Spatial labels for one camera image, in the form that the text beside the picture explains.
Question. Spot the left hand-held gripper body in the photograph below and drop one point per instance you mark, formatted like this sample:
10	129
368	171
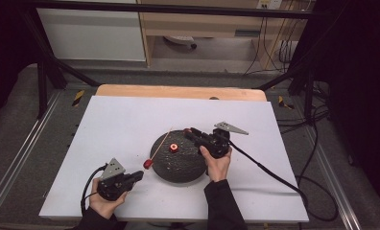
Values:
114	185

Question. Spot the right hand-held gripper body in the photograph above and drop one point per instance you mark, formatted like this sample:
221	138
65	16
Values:
218	143

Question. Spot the round black plate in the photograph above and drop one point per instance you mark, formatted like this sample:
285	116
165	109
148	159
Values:
178	163

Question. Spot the thin wooden skewer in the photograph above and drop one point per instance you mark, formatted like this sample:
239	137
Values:
161	145

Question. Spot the person's left hand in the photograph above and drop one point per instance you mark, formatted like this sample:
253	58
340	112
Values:
106	206

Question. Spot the person's right hand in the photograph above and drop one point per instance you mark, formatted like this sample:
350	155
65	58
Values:
218	169

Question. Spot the wooden table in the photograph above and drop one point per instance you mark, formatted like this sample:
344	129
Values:
178	92

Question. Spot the yellow black tape strip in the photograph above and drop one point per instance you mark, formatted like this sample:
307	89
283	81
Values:
78	98
284	103

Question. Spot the white power strip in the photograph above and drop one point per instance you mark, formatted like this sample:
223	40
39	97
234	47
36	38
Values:
180	40

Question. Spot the light wooden desk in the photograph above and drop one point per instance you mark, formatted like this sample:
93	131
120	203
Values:
204	25

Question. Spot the white cabinet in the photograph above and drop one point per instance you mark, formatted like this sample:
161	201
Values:
89	35

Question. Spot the black curtain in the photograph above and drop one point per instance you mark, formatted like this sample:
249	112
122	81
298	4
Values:
5	48
360	80

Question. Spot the aluminium floor rail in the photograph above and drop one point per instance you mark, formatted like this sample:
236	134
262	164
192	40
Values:
18	153
332	179

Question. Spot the black metal frame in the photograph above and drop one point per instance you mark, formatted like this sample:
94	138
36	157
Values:
165	8

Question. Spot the white wall socket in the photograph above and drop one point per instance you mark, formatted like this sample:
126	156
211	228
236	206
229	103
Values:
269	4

